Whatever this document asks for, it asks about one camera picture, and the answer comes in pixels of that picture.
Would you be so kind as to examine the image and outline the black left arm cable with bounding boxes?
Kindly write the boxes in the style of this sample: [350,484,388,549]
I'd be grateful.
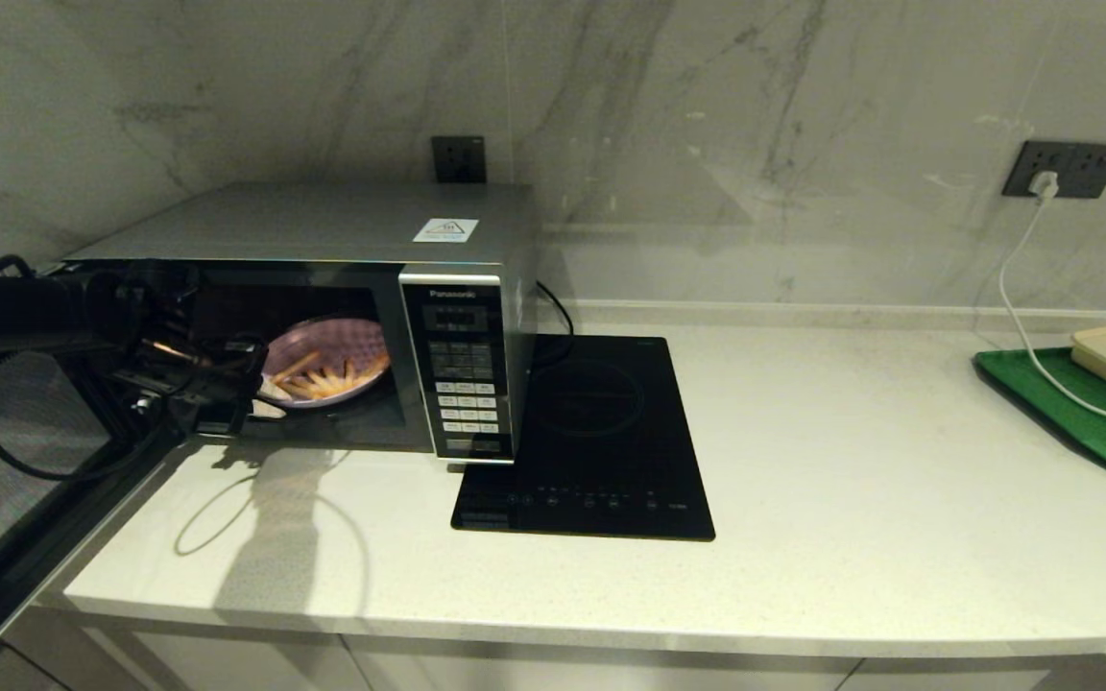
[0,259,172,483]

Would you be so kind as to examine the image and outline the purple round plate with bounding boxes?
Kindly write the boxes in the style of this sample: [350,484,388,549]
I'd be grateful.
[260,317,391,410]

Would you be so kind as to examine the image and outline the black induction cooktop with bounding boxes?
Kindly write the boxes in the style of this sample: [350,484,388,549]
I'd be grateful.
[450,334,715,541]

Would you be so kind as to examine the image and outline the black glass microwave door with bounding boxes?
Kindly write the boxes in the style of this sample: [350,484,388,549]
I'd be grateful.
[0,278,189,663]

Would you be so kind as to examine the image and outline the grey cabinet under counter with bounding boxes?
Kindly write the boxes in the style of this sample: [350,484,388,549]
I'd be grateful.
[0,605,1106,691]

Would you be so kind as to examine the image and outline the silver Panasonic microwave oven body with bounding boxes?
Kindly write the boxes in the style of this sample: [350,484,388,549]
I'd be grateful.
[63,182,540,465]

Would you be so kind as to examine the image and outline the white power cable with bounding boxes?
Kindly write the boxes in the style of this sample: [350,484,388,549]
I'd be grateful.
[998,197,1106,428]

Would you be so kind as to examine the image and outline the small dark wall socket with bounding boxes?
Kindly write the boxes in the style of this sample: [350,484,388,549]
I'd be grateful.
[432,136,488,185]

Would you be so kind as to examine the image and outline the wide dark wall socket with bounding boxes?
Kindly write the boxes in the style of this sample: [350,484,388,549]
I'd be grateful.
[1001,141,1106,201]

